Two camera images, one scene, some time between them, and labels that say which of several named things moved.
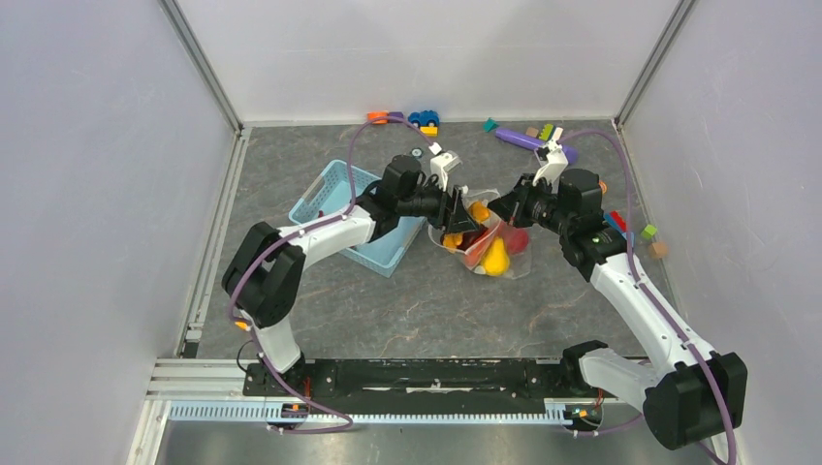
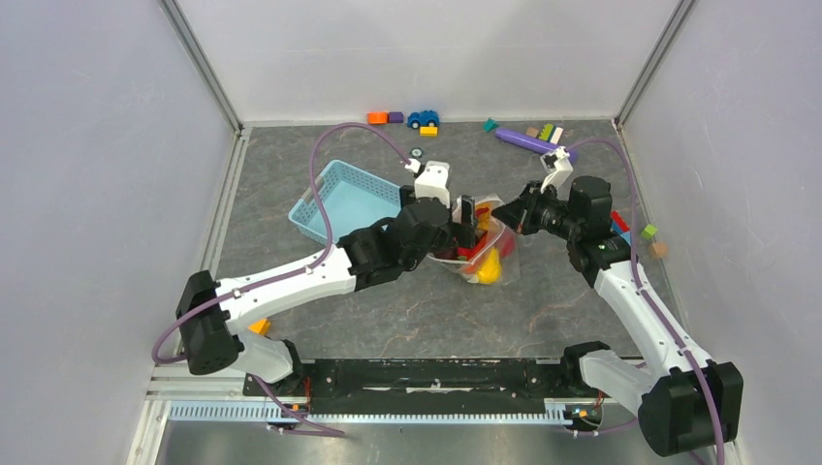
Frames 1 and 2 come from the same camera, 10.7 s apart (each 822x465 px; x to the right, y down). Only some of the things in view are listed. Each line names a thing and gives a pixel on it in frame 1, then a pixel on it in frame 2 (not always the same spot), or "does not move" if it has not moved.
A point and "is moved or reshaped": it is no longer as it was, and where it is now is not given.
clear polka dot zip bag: x=497 y=247 is moved or reshaped
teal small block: x=490 y=125 does not move
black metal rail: x=415 y=386 does not move
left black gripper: x=452 y=215 → x=457 y=233
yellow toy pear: x=497 y=261 is moved or reshaped
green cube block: x=648 y=231 does not move
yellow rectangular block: x=429 y=131 does not move
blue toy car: x=425 y=118 does not move
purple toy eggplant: x=521 y=140 does not move
